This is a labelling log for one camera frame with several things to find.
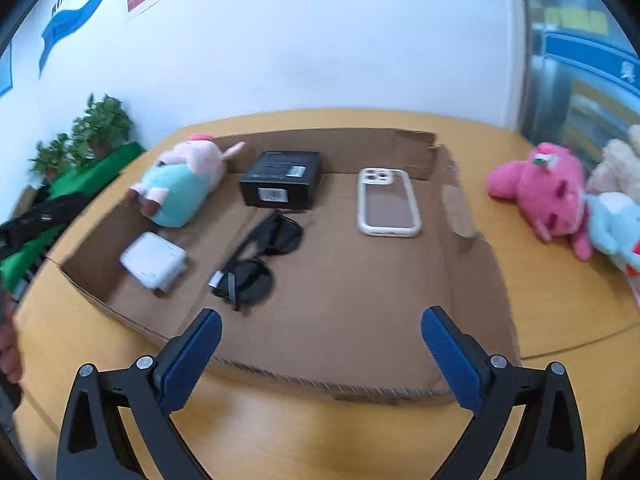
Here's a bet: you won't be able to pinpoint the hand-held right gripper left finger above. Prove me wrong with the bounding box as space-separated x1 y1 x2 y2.
56 308 223 480

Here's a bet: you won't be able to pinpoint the white power adapter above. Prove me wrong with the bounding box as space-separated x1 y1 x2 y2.
119 231 188 295

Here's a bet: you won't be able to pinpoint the light blue plush toy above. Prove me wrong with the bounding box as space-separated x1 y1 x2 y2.
582 192 640 307

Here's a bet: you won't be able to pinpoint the green stand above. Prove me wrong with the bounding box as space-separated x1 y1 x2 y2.
0 141 148 291

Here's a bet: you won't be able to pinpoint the small potted green plant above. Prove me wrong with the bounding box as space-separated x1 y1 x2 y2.
30 132 76 177

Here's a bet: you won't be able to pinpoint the blue wave wall banner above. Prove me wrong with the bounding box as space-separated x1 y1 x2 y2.
39 0 142 79

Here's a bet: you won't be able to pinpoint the beige plush toy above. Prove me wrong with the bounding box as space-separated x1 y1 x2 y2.
585 125 640 196

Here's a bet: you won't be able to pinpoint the teal and pink plush toy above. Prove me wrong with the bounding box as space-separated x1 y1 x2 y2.
127 132 247 227

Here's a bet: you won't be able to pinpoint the person's left hand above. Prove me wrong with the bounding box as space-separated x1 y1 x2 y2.
0 290 24 387

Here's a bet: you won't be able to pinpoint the glass door with blue sign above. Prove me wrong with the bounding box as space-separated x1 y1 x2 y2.
517 0 640 161

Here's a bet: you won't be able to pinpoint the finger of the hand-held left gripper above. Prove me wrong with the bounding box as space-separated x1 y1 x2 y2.
15 193 90 242

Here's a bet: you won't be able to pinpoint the black product box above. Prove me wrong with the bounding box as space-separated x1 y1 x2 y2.
238 150 322 211

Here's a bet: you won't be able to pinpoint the wooden desktop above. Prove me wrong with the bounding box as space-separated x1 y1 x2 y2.
10 107 640 480

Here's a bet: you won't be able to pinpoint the black sunglasses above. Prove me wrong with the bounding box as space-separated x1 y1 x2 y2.
209 209 304 312

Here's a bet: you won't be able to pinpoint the cardboard box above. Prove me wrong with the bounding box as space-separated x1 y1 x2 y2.
45 127 521 406

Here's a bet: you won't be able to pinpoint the large potted green plant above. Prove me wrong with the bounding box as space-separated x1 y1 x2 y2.
70 92 135 161

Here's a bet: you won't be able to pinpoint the white clear phone case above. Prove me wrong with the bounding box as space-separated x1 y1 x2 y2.
356 166 422 237

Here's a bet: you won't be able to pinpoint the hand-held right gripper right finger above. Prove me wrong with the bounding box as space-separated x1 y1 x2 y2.
421 306 587 480

